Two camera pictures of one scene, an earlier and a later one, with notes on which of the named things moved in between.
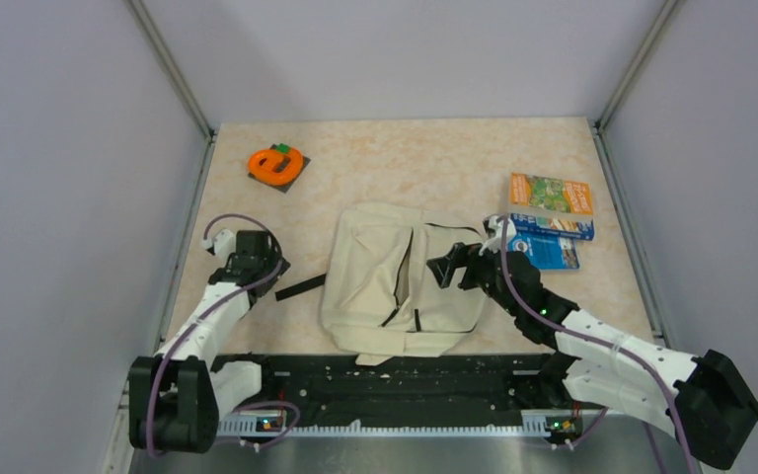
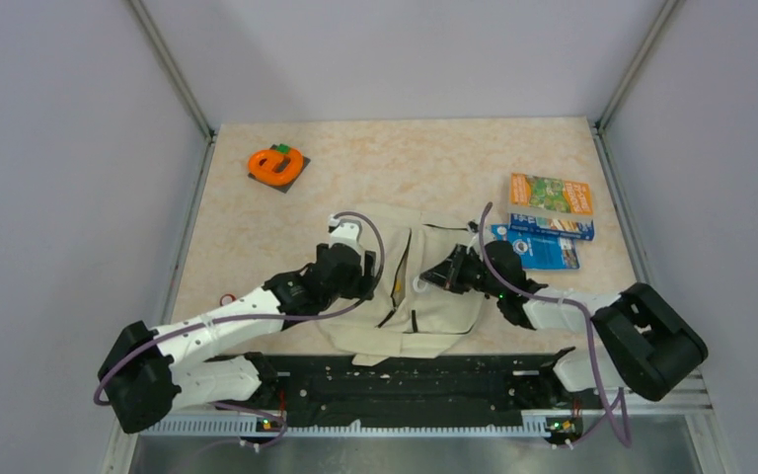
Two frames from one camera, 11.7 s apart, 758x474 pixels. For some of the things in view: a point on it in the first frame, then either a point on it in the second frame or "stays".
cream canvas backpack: x=381 y=298 stays
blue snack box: x=551 y=241 stays
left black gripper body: x=269 y=263 → x=358 y=285
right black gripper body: x=481 y=271 stays
